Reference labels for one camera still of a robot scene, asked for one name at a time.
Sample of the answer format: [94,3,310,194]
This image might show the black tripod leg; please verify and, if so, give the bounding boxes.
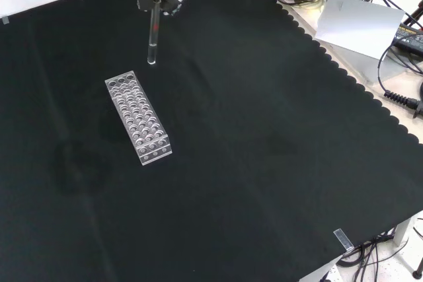
[405,0,423,30]

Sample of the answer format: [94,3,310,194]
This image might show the pale board sheet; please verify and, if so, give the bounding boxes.
[313,0,406,62]

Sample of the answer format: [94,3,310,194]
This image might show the black bench cloth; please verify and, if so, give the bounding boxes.
[0,0,423,282]

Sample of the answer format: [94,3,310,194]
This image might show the clear plastic test tube rack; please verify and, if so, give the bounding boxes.
[104,70,174,167]

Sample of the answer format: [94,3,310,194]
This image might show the black cable with ribbed plug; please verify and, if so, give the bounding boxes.
[376,42,423,118]

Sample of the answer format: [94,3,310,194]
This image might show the black cables under bench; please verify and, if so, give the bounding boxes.
[335,217,423,282]

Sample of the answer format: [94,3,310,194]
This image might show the clear glass test tube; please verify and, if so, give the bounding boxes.
[146,0,163,65]

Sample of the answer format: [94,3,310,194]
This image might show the black power adapter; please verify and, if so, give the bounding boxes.
[392,22,423,54]

